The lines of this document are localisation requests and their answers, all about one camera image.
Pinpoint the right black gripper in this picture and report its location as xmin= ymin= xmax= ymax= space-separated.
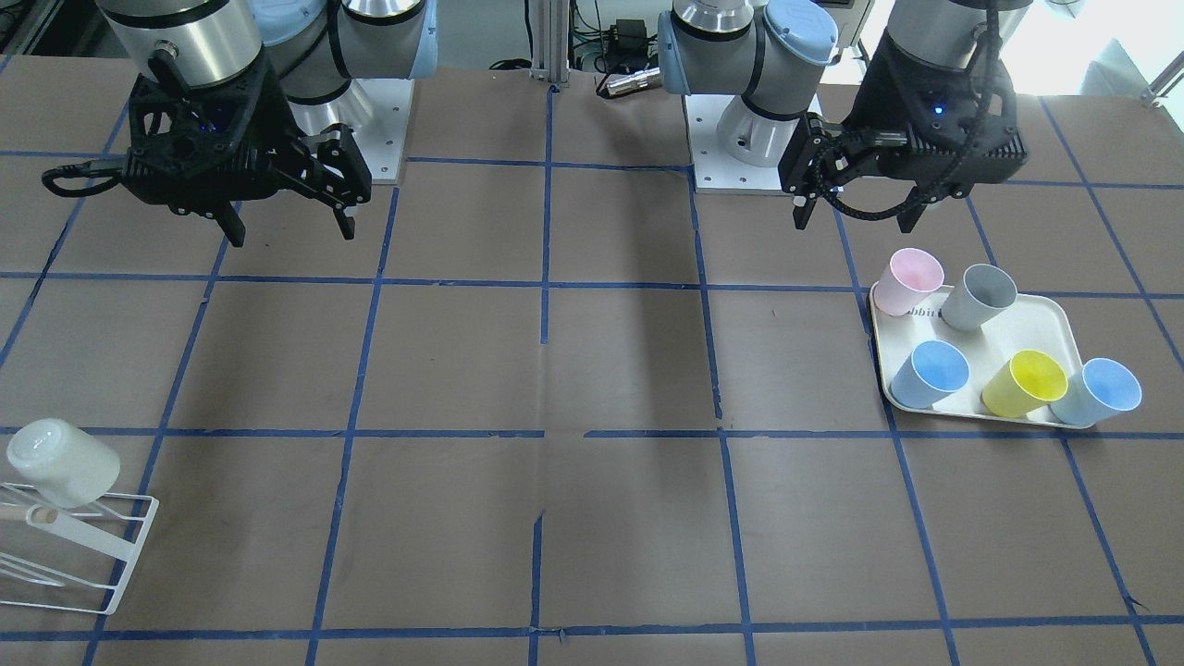
xmin=121 ymin=51 xmax=373 ymax=248

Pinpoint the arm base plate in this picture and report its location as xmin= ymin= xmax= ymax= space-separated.
xmin=684 ymin=94 xmax=798 ymax=196
xmin=289 ymin=79 xmax=416 ymax=185

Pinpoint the white wire cup rack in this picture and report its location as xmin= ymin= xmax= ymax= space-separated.
xmin=4 ymin=482 xmax=161 ymax=616

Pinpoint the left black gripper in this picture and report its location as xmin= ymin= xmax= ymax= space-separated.
xmin=778 ymin=36 xmax=1030 ymax=233

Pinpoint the light blue cup tray edge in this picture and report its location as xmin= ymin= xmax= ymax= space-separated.
xmin=1049 ymin=358 xmax=1143 ymax=427

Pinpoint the aluminium frame post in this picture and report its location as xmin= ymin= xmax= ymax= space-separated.
xmin=527 ymin=1 xmax=571 ymax=92

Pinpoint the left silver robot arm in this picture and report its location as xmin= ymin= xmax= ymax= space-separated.
xmin=657 ymin=1 xmax=1030 ymax=233

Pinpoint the yellow plastic cup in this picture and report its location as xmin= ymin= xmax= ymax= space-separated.
xmin=980 ymin=350 xmax=1069 ymax=418

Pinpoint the beige plastic tray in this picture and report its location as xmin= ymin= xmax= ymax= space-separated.
xmin=869 ymin=284 xmax=1083 ymax=429

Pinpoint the blue cup on tray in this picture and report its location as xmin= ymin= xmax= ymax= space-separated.
xmin=889 ymin=339 xmax=971 ymax=409

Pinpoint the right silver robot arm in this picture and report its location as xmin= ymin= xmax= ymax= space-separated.
xmin=97 ymin=1 xmax=438 ymax=246

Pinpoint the grey plastic cup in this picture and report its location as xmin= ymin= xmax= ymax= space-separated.
xmin=939 ymin=263 xmax=1018 ymax=332

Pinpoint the pink plastic cup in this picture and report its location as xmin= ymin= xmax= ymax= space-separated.
xmin=871 ymin=246 xmax=944 ymax=316

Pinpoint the white plastic cup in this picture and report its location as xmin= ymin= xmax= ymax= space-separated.
xmin=6 ymin=418 xmax=121 ymax=510

